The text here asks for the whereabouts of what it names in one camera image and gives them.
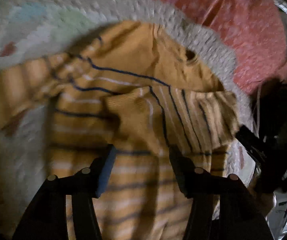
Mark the white quilted heart blanket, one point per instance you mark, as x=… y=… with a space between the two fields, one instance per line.
x=58 y=5

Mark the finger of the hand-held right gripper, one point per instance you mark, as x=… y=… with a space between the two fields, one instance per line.
x=249 y=140

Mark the red floral bedsheet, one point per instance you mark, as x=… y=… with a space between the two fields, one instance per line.
x=233 y=30

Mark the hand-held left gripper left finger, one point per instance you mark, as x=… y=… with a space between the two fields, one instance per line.
x=106 y=172

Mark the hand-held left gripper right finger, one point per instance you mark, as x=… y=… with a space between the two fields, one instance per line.
x=183 y=175

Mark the person's right forearm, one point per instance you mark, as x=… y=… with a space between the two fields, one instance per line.
x=262 y=202

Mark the yellow striped sweater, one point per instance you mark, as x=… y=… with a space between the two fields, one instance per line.
x=133 y=60

